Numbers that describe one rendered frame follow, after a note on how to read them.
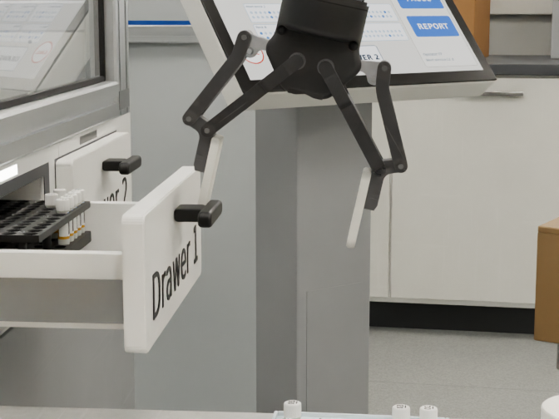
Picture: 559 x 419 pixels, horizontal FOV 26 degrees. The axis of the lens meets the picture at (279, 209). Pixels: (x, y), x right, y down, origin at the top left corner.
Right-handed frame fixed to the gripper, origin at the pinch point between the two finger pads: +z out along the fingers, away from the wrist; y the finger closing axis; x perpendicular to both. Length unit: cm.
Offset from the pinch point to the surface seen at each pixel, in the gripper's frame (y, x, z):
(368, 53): -4, -86, -12
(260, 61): 11, -72, -8
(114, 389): 17, -39, 34
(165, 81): 39, -166, 7
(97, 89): 25.3, -32.8, -3.7
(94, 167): 22.1, -23.5, 3.7
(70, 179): 22.3, -13.9, 3.8
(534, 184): -65, -284, 25
